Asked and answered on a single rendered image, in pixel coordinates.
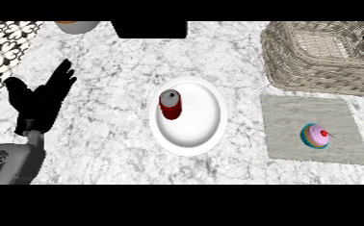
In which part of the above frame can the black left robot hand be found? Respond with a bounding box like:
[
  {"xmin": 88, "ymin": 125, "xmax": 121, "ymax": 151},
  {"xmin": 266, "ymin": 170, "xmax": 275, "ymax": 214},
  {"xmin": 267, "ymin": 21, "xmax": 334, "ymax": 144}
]
[{"xmin": 2, "ymin": 59, "xmax": 78, "ymax": 138}]

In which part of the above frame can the grey placemat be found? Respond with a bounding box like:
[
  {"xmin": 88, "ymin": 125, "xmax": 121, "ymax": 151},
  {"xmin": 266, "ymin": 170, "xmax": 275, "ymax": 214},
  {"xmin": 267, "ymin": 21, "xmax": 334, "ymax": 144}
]
[{"xmin": 258, "ymin": 94, "xmax": 364, "ymax": 165}]

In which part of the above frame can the pink cupcake with cherry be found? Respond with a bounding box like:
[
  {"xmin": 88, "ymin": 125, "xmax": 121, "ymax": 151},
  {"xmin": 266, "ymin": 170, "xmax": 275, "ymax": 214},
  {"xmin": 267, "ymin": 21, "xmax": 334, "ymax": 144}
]
[{"xmin": 298, "ymin": 122, "xmax": 335, "ymax": 150}]

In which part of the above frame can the wicker basket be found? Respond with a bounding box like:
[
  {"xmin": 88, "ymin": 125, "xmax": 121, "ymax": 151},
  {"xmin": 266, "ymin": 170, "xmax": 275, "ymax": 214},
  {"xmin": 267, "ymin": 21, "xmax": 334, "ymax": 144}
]
[{"xmin": 258, "ymin": 20, "xmax": 364, "ymax": 97}]

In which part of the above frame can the black and white patterned cloth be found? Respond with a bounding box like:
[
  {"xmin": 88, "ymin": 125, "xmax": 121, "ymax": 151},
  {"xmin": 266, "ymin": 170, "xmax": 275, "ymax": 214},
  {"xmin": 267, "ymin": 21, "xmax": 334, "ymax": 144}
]
[{"xmin": 0, "ymin": 20, "xmax": 45, "ymax": 88}]

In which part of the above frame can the grey bowl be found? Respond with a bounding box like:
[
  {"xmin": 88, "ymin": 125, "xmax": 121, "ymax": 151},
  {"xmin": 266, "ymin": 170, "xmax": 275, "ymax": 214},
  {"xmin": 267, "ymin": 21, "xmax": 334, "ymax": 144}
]
[{"xmin": 54, "ymin": 20, "xmax": 102, "ymax": 36}]

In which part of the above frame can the red can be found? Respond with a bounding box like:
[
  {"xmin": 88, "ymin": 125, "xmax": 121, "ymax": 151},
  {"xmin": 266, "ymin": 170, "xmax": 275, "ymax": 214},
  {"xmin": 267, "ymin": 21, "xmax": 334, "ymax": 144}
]
[{"xmin": 158, "ymin": 88, "xmax": 183, "ymax": 121}]

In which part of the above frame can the black appliance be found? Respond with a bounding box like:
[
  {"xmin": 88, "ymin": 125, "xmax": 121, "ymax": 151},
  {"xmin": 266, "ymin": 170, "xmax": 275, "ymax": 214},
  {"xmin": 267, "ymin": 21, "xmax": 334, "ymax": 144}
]
[{"xmin": 110, "ymin": 20, "xmax": 189, "ymax": 39}]

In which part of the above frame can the white oval plate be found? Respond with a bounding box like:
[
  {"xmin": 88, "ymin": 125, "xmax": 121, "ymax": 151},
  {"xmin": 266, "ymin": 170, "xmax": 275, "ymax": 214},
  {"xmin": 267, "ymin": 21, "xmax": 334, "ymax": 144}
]
[{"xmin": 147, "ymin": 76, "xmax": 229, "ymax": 158}]

